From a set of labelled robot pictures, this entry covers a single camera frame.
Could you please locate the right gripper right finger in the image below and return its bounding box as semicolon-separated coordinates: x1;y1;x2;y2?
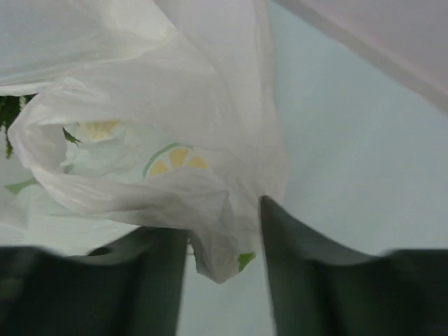
259;196;447;335

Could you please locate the white plastic bag lemon print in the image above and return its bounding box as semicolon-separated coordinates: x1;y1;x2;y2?
1;1;288;284

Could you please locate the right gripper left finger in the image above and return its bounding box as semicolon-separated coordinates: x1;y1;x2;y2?
1;227;187;336

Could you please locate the fake pineapple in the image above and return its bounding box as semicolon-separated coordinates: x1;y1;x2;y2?
1;94;36;160

